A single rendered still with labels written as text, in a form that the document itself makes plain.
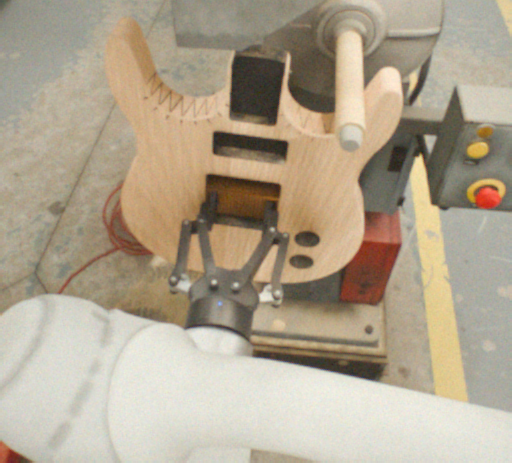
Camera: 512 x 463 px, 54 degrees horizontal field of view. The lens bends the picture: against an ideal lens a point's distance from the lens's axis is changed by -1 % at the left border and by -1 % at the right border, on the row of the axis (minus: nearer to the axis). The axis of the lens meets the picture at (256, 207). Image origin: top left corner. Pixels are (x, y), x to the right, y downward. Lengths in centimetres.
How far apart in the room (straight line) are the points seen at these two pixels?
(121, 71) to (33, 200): 178
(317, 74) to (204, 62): 220
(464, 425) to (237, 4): 32
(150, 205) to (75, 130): 191
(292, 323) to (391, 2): 101
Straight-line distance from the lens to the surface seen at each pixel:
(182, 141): 63
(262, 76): 57
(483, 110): 85
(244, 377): 32
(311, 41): 73
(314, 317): 149
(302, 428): 32
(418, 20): 73
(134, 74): 58
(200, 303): 56
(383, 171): 116
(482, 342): 194
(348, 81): 59
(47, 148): 256
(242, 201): 68
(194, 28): 41
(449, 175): 89
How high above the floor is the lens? 160
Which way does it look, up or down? 49 degrees down
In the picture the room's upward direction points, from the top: straight up
